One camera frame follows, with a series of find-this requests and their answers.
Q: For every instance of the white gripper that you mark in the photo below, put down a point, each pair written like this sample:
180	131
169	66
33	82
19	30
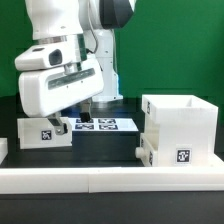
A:
46	92

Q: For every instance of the white front drawer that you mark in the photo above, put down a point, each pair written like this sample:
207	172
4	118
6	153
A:
146	153

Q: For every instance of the white drawer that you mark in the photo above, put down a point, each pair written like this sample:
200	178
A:
35	133
146	153

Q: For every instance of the white drawer cabinet box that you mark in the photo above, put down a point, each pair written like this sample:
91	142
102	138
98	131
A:
181	128

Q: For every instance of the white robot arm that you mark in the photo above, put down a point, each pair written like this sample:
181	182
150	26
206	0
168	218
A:
85	24

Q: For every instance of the white rear drawer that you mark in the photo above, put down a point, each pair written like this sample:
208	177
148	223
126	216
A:
35	133

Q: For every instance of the marker tag sheet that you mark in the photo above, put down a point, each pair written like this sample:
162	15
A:
104	125

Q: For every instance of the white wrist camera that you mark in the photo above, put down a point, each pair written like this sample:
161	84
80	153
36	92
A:
41	57

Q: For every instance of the white left fence rail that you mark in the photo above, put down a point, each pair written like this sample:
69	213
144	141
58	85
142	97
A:
3	149

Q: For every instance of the white front fence rail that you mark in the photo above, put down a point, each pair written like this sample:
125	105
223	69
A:
94	180

